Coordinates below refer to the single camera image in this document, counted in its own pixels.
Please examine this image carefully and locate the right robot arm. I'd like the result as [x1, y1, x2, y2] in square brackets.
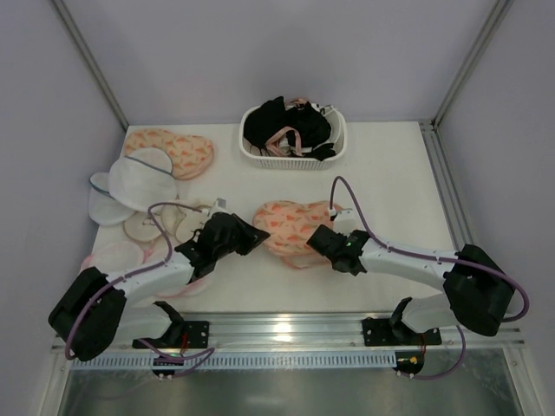
[308, 225, 515, 345]

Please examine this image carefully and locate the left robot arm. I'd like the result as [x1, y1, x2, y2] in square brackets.
[48, 211, 270, 361]

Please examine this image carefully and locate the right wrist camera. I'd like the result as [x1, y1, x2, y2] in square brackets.
[328, 208, 356, 236]

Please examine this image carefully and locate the aluminium mounting rail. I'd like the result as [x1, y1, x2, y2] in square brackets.
[51, 311, 526, 351]

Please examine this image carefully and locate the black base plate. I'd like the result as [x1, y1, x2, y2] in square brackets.
[361, 317, 442, 347]
[145, 321, 210, 349]

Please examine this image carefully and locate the black garment in basket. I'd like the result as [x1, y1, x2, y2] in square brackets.
[242, 96, 336, 161]

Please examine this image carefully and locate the tulip print laundry bag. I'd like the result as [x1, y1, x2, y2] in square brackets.
[252, 200, 332, 270]
[123, 128, 215, 181]

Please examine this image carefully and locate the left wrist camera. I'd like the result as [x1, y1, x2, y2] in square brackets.
[208, 198, 231, 218]

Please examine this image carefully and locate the pink trimmed bra in basket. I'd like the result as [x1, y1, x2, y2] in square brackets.
[261, 96, 330, 157]

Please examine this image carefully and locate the slotted cable duct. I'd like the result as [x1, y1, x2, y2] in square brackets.
[71, 350, 396, 371]

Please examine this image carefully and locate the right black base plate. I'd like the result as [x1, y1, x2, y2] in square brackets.
[361, 317, 442, 347]

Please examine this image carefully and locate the pink trimmed white laundry bag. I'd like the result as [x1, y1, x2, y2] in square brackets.
[81, 238, 213, 299]

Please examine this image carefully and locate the left aluminium frame post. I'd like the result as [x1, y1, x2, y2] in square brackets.
[49, 0, 129, 131]

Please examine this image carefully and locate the white perforated plastic basket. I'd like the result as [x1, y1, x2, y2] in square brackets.
[238, 105, 349, 171]

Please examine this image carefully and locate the aluminium frame post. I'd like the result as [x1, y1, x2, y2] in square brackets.
[431, 0, 513, 130]
[49, 0, 129, 131]

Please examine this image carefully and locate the cream round laundry bag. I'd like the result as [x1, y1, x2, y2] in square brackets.
[123, 199, 213, 243]

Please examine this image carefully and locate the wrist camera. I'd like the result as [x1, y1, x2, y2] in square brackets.
[328, 208, 356, 236]
[208, 198, 231, 218]

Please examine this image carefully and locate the right aluminium frame post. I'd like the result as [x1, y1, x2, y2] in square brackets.
[431, 0, 513, 130]

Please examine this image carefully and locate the white mesh laundry bag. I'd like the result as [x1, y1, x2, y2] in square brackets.
[88, 147, 178, 226]

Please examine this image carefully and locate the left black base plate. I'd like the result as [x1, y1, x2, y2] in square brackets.
[145, 321, 210, 349]

